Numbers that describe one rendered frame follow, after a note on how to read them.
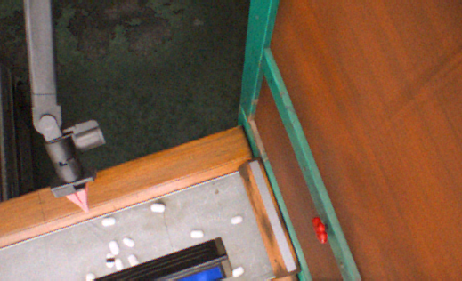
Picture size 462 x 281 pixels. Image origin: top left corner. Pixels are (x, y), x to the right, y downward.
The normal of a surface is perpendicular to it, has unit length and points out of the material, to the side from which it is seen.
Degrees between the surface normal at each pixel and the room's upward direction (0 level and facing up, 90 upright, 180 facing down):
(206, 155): 0
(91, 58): 0
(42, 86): 32
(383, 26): 90
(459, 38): 90
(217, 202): 0
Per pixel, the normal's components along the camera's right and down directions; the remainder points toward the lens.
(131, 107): 0.01, -0.25
